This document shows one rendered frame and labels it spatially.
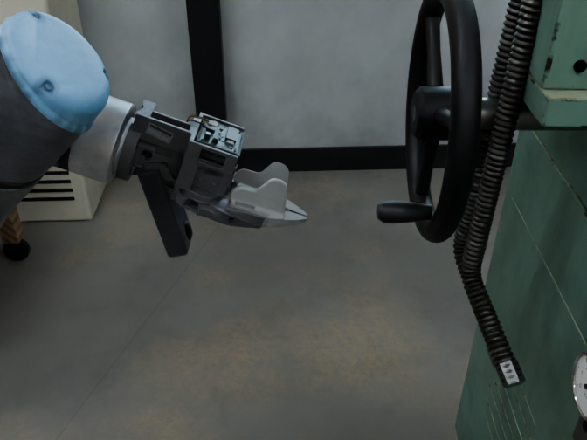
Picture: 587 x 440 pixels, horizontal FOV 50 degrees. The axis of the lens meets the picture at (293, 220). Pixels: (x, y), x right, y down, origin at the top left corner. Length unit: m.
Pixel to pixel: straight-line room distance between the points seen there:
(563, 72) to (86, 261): 1.50
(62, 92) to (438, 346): 1.26
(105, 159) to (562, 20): 0.45
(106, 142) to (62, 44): 0.17
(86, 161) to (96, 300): 1.11
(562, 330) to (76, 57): 0.64
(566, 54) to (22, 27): 0.47
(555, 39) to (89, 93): 0.41
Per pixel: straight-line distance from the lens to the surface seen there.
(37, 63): 0.49
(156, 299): 1.72
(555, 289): 0.87
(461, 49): 0.61
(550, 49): 0.66
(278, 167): 0.71
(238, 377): 1.50
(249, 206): 0.70
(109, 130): 0.67
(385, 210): 0.68
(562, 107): 0.66
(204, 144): 0.66
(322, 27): 2.06
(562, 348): 0.86
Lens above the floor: 1.11
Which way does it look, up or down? 34 degrees down
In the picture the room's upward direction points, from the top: straight up
